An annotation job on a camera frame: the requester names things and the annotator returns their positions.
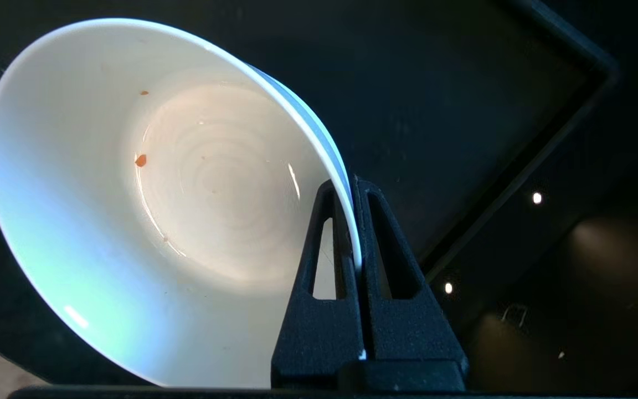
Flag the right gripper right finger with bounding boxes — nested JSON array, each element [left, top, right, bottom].
[[352, 176, 469, 388]]

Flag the black tray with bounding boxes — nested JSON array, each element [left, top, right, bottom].
[[0, 0, 620, 386]]

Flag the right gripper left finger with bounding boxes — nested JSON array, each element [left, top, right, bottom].
[[271, 180, 365, 388]]

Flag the white ceramic bowl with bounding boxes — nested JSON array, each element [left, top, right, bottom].
[[0, 18, 363, 388]]

